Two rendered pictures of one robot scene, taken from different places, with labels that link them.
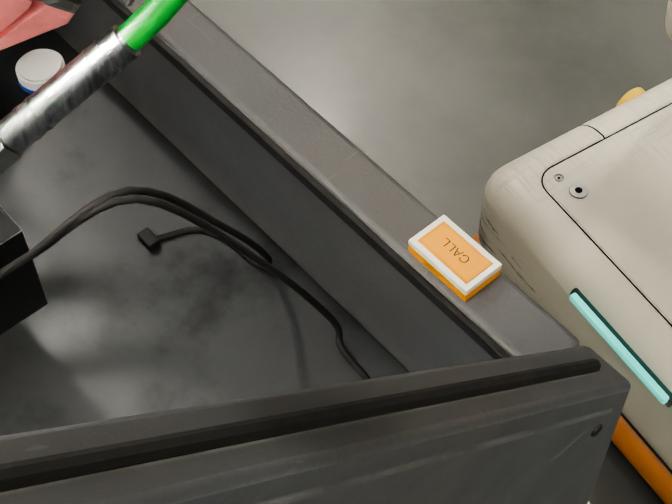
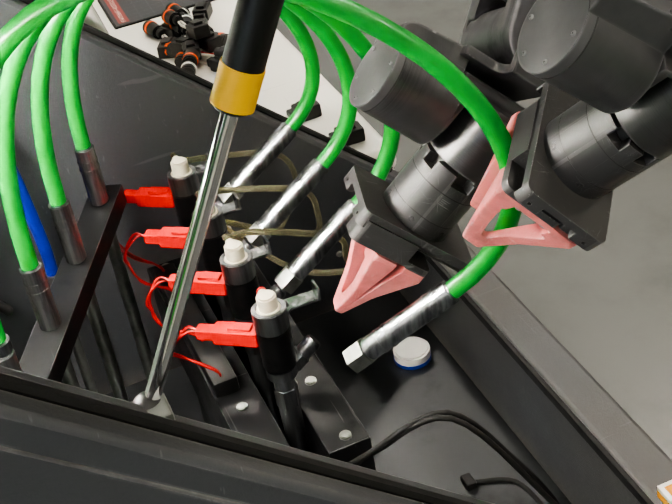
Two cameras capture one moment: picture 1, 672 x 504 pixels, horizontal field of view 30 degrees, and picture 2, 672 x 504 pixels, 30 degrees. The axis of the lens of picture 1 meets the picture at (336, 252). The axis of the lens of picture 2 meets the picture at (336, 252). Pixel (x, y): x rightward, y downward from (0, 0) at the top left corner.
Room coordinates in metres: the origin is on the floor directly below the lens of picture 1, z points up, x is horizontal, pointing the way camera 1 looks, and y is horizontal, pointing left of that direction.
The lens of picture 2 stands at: (-0.25, -0.11, 1.70)
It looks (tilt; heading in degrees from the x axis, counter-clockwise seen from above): 35 degrees down; 23
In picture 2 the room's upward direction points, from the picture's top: 10 degrees counter-clockwise
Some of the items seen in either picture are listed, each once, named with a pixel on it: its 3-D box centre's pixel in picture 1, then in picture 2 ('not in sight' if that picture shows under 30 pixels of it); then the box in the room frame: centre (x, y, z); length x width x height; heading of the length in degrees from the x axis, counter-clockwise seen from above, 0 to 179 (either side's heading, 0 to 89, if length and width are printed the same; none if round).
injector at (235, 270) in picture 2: not in sight; (269, 348); (0.52, 0.30, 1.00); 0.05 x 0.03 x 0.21; 130
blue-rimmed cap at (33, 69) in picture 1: (41, 71); (411, 352); (0.71, 0.23, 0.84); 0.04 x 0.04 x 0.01
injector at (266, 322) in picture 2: not in sight; (301, 401); (0.45, 0.25, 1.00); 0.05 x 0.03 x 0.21; 130
